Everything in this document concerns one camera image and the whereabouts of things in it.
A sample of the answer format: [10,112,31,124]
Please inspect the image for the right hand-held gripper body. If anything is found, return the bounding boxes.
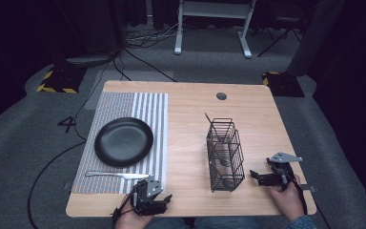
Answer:
[264,151,304,189]

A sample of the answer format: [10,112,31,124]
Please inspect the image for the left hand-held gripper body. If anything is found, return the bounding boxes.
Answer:
[130,175,170,218]

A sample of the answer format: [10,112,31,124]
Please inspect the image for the person's left hand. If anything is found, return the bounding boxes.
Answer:
[113,201,155,229]

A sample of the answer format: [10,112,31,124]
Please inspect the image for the person's right hand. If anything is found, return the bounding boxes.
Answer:
[267,174,307,222]

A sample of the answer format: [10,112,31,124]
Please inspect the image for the person's legs in jeans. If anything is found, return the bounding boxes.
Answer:
[145,217,262,229]

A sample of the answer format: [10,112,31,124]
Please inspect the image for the black round plate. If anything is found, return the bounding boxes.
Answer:
[93,116,155,169]

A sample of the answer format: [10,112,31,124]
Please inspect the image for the black yellow striped stand base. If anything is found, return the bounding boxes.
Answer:
[261,71,306,98]
[35,64,88,95]

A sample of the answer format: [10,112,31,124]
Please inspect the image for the grey white striped placemat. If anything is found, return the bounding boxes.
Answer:
[71,91,170,196]

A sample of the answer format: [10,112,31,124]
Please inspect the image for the grey slanted column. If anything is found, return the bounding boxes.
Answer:
[285,0,346,77]

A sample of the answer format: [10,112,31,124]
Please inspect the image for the black folding stand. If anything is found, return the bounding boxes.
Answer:
[256,12,303,58]

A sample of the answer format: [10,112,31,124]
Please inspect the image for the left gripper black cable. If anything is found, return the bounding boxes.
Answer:
[110,186,138,225]

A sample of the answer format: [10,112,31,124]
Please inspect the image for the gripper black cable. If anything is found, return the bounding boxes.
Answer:
[286,174,310,216]
[110,186,138,225]

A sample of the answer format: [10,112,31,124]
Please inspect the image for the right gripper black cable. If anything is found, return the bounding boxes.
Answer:
[286,174,310,216]

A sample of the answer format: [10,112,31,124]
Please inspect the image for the black wire cutlery basket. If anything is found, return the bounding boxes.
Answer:
[205,117,247,194]

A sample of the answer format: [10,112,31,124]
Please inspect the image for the long black floor cable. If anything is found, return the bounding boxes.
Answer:
[26,58,112,229]

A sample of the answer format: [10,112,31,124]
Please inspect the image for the bundle of floor cables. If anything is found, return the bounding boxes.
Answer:
[112,15,189,83]

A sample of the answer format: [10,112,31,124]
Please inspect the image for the white metal desk frame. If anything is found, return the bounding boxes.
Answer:
[173,0,258,59]

